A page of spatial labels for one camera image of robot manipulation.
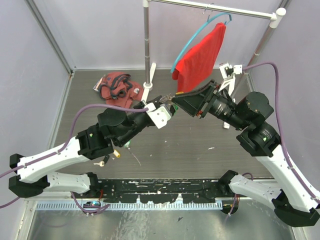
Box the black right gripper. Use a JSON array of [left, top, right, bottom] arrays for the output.
[[171, 78, 249, 131]]

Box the yellow handled metal keyring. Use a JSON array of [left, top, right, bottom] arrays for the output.
[[159, 93, 176, 105]]

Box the green tagged single key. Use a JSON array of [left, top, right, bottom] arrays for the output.
[[123, 140, 131, 149]]

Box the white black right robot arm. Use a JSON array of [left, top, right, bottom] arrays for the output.
[[172, 80, 320, 227]]

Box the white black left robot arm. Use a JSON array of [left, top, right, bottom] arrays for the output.
[[8, 97, 176, 198]]

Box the red hanging cloth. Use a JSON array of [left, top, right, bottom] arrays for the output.
[[172, 22, 227, 93]]

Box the maroon crumpled garment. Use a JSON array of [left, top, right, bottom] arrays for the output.
[[93, 71, 144, 108]]

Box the yellow tagged key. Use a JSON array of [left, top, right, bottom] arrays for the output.
[[113, 149, 121, 158]]

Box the black tagged key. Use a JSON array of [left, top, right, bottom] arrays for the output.
[[94, 155, 110, 167]]

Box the teal clothes hanger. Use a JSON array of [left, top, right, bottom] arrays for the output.
[[170, 12, 232, 73]]

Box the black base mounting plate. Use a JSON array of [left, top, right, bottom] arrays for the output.
[[71, 177, 241, 205]]

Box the white metal clothes rack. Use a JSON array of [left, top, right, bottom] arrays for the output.
[[137, 0, 287, 130]]

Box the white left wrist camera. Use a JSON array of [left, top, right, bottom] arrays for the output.
[[144, 102, 173, 129]]

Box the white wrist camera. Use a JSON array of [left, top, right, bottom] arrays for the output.
[[219, 62, 243, 96], [144, 102, 173, 129]]

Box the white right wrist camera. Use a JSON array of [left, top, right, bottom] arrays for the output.
[[219, 62, 243, 96]]

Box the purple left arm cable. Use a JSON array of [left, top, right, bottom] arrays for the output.
[[0, 103, 151, 210]]

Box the grey slotted cable duct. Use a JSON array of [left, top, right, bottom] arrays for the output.
[[35, 199, 223, 211]]

